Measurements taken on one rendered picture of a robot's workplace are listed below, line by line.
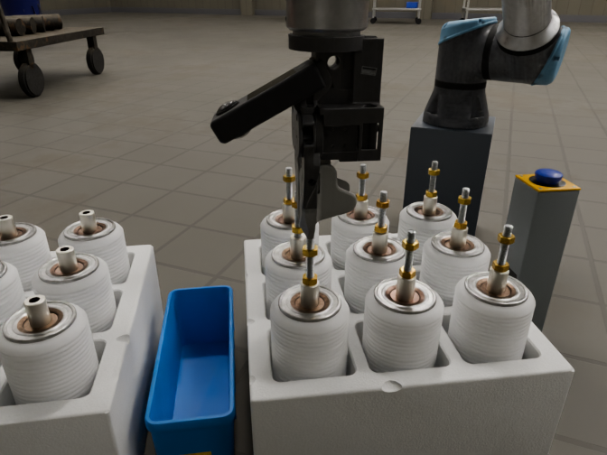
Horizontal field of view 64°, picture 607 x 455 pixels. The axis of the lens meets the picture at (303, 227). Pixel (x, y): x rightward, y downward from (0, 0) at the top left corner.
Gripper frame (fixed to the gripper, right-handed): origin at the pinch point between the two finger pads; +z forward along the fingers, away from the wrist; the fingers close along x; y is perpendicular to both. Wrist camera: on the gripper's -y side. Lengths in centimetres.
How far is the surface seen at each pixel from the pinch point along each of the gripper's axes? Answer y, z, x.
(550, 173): 41.2, 2.1, 18.8
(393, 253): 14.1, 9.9, 10.4
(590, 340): 56, 35, 17
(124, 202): -44, 35, 95
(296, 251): 0.4, 9.0, 10.8
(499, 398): 23.1, 20.7, -7.4
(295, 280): -0.1, 11.4, 7.3
